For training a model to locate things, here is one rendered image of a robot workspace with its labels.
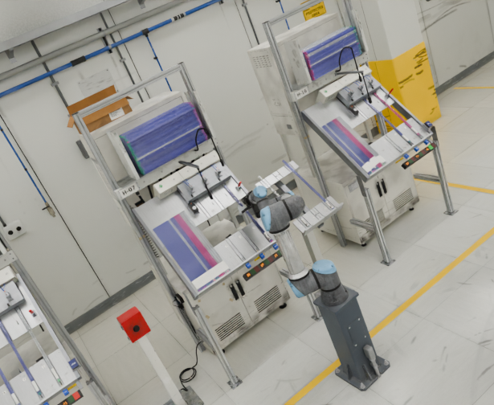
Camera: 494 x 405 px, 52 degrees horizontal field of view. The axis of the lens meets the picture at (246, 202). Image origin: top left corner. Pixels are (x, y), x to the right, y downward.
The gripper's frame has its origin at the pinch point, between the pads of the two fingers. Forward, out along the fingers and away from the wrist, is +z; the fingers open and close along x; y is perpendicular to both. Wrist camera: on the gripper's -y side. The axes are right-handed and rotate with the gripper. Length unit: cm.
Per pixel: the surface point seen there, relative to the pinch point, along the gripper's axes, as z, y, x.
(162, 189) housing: 8, 42, 37
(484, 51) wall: 193, 27, -488
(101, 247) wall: 174, 61, 74
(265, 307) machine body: 56, -61, 11
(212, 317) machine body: 45, -45, 49
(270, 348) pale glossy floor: 42, -84, 28
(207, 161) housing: 8.0, 42.7, 1.4
